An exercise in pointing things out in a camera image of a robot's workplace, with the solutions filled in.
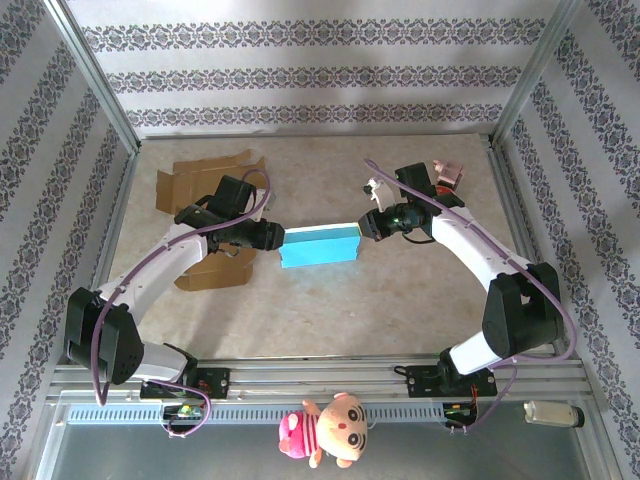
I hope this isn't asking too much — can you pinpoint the brown cardboard box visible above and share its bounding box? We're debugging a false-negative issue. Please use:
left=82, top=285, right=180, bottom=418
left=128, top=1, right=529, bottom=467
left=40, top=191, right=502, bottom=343
left=155, top=148, right=269, bottom=292

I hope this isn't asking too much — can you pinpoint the blue and white paper box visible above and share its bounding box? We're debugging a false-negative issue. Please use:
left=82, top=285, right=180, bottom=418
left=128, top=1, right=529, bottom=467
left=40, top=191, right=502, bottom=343
left=278, top=222, right=362, bottom=270

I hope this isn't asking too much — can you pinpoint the pink pencil sharpener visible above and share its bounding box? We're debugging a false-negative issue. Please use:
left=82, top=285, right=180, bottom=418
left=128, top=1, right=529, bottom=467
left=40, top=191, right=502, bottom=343
left=432, top=159, right=467, bottom=191

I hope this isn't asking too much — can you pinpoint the pink plush doll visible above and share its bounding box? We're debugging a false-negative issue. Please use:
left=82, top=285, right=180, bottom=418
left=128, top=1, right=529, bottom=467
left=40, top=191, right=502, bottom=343
left=277, top=392, right=370, bottom=470

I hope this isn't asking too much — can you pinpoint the clear bottle with black cap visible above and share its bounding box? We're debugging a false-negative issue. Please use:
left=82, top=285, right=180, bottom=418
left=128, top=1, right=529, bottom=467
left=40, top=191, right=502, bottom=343
left=523, top=399, right=585, bottom=429

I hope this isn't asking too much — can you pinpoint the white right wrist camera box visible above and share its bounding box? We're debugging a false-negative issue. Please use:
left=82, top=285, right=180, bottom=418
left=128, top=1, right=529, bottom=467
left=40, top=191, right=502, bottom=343
left=362, top=175, right=396, bottom=212

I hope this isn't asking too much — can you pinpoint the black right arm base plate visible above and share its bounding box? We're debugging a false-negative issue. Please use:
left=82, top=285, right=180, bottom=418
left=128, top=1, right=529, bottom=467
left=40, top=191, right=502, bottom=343
left=405, top=363, right=496, bottom=400

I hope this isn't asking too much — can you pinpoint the aluminium frame cross rail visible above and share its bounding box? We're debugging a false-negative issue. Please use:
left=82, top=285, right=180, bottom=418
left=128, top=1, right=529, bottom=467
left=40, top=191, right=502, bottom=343
left=47, top=357, right=596, bottom=401

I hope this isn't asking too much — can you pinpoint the aluminium frame post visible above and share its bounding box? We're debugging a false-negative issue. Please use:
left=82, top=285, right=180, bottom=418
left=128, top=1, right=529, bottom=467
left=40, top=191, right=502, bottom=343
left=489, top=0, right=586, bottom=146
left=42, top=0, right=141, bottom=154

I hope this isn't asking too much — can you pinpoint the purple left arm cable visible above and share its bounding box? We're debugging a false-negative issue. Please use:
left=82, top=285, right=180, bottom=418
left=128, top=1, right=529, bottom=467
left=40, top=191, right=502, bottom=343
left=92, top=168, right=274, bottom=440

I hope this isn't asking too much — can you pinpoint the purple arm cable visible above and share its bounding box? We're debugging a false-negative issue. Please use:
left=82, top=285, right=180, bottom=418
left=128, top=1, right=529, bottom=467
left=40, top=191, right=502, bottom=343
left=364, top=158, right=580, bottom=435
left=92, top=168, right=274, bottom=440

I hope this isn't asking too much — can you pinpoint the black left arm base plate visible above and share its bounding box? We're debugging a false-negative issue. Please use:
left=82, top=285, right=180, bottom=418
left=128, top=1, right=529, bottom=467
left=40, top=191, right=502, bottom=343
left=139, top=367, right=231, bottom=401

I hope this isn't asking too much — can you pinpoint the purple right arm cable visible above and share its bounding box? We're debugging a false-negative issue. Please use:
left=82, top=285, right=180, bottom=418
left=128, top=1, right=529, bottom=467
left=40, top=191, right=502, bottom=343
left=364, top=158, right=580, bottom=435

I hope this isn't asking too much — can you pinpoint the grey slotted cable duct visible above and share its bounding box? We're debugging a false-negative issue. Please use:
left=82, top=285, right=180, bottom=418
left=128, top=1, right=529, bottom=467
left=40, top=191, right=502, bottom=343
left=64, top=403, right=476, bottom=426

